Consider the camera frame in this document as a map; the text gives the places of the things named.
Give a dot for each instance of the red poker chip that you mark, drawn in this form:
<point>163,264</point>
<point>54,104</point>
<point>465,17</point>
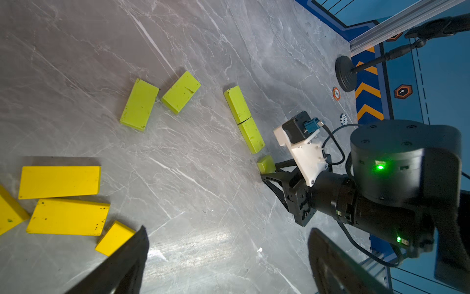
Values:
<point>336,94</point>

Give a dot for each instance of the lime green long block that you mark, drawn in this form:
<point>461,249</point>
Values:
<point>237,104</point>
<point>252,136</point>
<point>181,92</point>
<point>139,105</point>

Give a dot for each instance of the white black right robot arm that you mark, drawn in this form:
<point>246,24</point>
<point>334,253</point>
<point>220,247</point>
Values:
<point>402,185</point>

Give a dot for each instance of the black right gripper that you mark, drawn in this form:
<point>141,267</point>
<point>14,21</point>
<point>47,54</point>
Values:
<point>291,189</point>

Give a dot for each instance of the small yellow cube block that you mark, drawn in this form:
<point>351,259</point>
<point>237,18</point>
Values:
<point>115,237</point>

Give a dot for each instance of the yellow long block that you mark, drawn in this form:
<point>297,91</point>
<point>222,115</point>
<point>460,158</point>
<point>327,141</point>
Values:
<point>59,181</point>
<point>12,214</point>
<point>59,216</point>

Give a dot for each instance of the small lime green cube block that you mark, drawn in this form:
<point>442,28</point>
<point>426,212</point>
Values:
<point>266,165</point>

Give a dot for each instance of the black microphone stand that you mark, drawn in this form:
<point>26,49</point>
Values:
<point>346,71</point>

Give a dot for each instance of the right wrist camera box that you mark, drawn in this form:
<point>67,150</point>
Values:
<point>300,136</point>

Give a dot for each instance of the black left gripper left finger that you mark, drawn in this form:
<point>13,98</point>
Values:
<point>122,272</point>

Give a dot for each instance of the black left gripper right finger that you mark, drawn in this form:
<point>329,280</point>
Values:
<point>335,272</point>

